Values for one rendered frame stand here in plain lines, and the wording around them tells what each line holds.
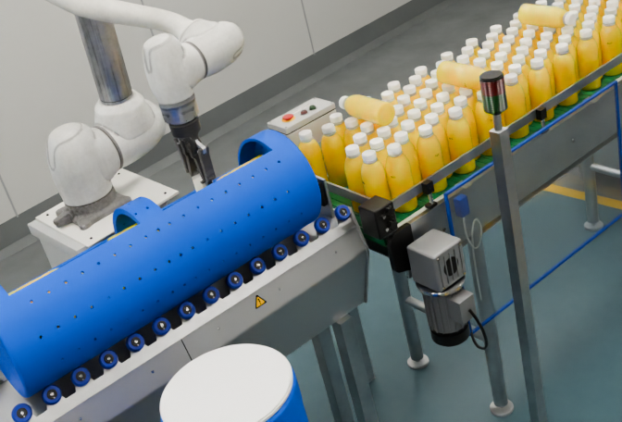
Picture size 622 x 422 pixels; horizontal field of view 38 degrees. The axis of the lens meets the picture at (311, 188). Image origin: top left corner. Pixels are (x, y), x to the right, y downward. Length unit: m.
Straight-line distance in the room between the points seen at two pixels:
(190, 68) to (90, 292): 0.57
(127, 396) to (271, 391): 0.53
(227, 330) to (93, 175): 0.67
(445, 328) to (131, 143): 1.08
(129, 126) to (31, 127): 2.38
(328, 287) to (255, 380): 0.69
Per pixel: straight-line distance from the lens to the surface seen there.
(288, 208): 2.29
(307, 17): 6.10
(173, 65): 2.13
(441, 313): 2.53
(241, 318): 2.33
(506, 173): 2.49
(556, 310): 3.56
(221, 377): 1.88
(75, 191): 2.70
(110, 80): 2.69
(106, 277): 2.09
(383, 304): 3.72
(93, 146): 2.68
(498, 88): 2.37
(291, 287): 2.39
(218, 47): 2.21
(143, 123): 2.76
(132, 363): 2.22
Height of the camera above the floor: 2.18
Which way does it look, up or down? 28 degrees down
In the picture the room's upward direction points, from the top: 14 degrees counter-clockwise
